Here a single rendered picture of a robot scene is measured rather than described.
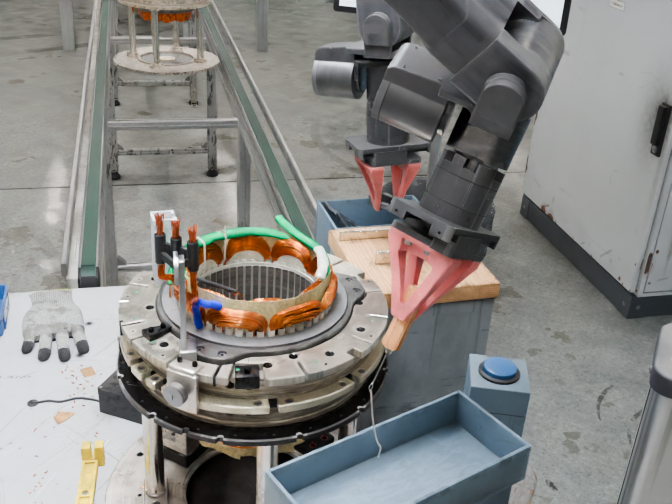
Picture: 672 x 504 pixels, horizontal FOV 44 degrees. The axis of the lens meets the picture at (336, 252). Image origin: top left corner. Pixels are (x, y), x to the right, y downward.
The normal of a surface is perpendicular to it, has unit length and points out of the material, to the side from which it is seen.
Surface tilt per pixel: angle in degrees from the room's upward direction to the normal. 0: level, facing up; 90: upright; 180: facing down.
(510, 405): 90
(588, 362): 0
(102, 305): 0
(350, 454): 90
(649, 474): 90
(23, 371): 0
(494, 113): 113
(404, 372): 90
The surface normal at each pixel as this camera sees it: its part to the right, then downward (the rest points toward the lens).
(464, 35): -0.37, 0.69
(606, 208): -0.97, 0.05
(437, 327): 0.28, 0.45
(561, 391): 0.06, -0.89
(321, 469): 0.58, 0.40
